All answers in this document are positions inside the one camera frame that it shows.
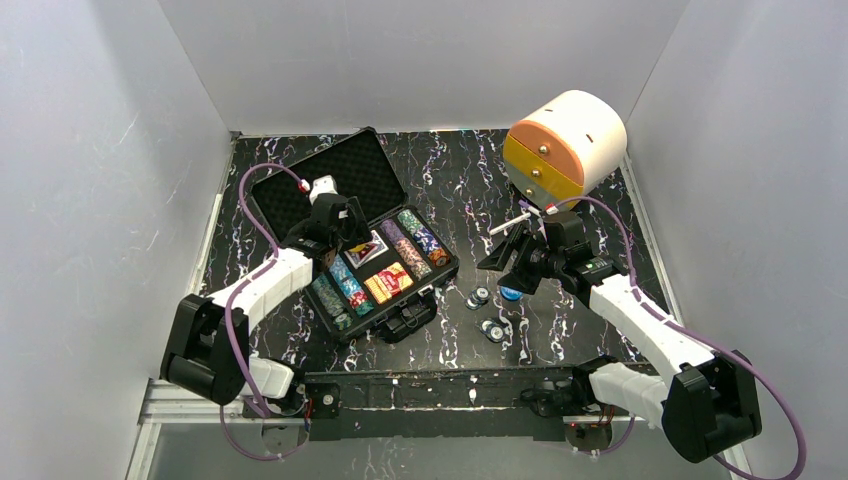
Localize red triangle card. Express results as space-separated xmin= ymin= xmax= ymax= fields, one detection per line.
xmin=348 ymin=242 xmax=379 ymax=261

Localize blue playing card deck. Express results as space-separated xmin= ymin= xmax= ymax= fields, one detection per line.
xmin=344 ymin=230 xmax=389 ymax=269

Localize red playing card deck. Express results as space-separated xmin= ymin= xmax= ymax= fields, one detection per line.
xmin=365 ymin=262 xmax=414 ymax=305

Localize purple poker chip stack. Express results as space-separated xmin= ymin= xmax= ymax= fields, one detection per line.
xmin=380 ymin=219 xmax=407 ymax=248

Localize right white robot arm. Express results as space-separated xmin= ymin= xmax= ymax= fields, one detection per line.
xmin=477 ymin=214 xmax=762 ymax=463

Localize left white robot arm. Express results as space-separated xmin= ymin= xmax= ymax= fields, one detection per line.
xmin=160 ymin=193 xmax=372 ymax=411

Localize black poker set case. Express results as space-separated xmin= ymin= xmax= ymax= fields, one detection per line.
xmin=250 ymin=128 xmax=459 ymax=343

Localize blue dealer button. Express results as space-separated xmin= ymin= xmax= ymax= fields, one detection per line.
xmin=499 ymin=286 xmax=524 ymax=302

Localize upper loose poker chips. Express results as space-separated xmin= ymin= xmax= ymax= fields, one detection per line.
xmin=465 ymin=286 xmax=492 ymax=310

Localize loose poker chips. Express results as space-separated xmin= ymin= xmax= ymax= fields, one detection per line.
xmin=465 ymin=286 xmax=492 ymax=310
xmin=479 ymin=319 xmax=506 ymax=343

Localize white purple marker pen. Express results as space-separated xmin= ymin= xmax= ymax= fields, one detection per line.
xmin=518 ymin=200 xmax=546 ymax=218

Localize lower loose poker chips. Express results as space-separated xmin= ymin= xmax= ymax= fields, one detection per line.
xmin=479 ymin=319 xmax=506 ymax=343

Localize round pastel drawer box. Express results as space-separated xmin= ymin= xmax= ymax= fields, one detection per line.
xmin=502 ymin=90 xmax=628 ymax=207

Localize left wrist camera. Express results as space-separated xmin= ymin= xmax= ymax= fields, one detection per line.
xmin=309 ymin=175 xmax=337 ymax=204

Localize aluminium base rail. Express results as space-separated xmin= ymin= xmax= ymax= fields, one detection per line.
xmin=125 ymin=378 xmax=757 ymax=480

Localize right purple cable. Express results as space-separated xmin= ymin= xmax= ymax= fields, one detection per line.
xmin=549 ymin=195 xmax=808 ymax=480

